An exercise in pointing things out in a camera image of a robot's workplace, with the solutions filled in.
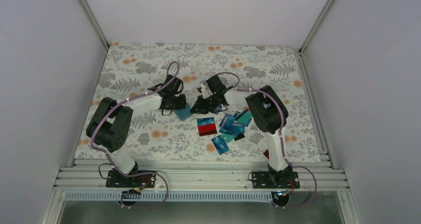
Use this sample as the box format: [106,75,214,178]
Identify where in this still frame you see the aluminium frame post left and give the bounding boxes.
[78,0,110,51]

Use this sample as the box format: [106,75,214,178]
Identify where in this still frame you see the small black card piece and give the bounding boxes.
[234,133,245,141]

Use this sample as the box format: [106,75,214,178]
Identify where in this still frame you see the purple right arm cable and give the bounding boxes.
[210,72,318,210]

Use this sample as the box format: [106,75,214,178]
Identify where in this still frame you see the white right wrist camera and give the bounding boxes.
[197,81,212,99]

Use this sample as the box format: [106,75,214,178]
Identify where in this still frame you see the aluminium rail base front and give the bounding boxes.
[54,159,349,191]

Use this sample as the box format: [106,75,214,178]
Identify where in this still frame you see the teal leather card holder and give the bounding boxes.
[174,103,192,121]

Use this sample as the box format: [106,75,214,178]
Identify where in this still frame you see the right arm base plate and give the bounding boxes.
[250,171,300,189]

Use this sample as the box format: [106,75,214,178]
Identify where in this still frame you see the grey cable duct front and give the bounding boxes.
[64,190,272,203]

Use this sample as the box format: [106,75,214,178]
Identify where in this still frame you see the aluminium frame post right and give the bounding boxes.
[298,0,336,54]

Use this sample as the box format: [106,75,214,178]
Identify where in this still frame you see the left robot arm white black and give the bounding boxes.
[86,75,187,187]

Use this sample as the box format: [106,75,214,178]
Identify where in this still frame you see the floral patterned table mat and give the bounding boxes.
[87,43,320,162]

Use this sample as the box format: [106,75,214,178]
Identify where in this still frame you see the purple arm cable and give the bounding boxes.
[210,72,318,210]
[89,61,180,211]

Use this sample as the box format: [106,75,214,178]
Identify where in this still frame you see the blue card middle right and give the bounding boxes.
[219,114,245,136]

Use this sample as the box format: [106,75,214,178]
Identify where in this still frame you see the blue card stack upper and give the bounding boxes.
[213,106,222,114]

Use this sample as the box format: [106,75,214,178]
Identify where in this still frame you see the teal green card right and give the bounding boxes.
[235,109,252,127]

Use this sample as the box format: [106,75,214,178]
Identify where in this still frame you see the aluminium frame post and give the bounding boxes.
[298,0,336,54]
[78,0,110,51]

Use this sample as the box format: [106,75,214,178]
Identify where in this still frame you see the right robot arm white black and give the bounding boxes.
[190,75,293,188]

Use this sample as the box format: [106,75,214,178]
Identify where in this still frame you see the red card black stripe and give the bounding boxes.
[263,149,270,159]

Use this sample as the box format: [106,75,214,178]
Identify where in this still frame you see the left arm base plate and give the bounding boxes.
[105,169,156,188]

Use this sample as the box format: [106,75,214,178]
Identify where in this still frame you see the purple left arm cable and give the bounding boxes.
[89,61,180,211]

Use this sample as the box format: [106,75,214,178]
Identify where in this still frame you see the teal card centre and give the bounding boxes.
[220,133,236,143]

